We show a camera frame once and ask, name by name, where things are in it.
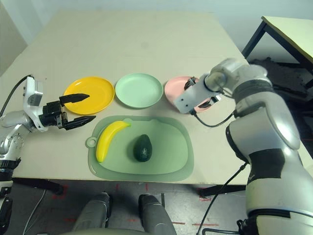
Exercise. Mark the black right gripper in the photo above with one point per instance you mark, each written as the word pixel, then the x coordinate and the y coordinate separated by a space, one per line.
pixel 192 82

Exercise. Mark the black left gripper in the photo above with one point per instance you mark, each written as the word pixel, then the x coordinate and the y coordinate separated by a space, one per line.
pixel 51 113

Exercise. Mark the yellow toy banana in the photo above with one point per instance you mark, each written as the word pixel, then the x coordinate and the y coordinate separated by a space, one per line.
pixel 105 142

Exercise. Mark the dark green toy avocado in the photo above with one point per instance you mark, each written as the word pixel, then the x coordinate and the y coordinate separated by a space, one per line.
pixel 143 149

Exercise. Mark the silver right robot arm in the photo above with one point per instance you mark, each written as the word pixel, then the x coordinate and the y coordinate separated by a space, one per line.
pixel 259 110

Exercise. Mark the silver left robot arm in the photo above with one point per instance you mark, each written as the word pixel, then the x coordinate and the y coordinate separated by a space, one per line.
pixel 12 122

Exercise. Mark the pink plastic plate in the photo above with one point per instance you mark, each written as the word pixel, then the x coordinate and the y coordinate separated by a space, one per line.
pixel 174 88

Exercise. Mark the yellow plastic plate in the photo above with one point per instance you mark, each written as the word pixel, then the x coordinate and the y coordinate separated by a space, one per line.
pixel 100 85

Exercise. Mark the mint green plastic plate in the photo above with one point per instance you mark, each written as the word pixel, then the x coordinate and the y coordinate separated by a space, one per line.
pixel 138 90

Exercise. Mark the green silicone cutting mat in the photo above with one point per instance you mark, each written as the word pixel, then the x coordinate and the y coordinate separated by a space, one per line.
pixel 168 151

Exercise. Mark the black table leg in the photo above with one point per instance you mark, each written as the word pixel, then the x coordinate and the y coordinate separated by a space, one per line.
pixel 222 191
pixel 39 184

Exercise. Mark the beige partition board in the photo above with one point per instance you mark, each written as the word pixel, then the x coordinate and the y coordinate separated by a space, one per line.
pixel 11 41

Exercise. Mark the grey left robot leg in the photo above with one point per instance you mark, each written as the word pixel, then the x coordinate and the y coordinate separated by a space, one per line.
pixel 93 213

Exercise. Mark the grey robot leg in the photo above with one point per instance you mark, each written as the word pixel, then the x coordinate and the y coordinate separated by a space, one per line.
pixel 154 215
pixel 93 213

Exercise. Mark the beige side table black legs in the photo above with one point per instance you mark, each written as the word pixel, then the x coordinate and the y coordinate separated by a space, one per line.
pixel 288 31

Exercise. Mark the grey robot torso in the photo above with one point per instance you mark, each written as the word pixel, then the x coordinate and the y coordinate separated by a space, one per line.
pixel 105 231

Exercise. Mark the grey right robot leg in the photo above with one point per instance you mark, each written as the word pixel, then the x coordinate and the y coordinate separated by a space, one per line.
pixel 154 215

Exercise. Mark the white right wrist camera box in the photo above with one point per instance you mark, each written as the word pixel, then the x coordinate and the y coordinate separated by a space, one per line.
pixel 193 98

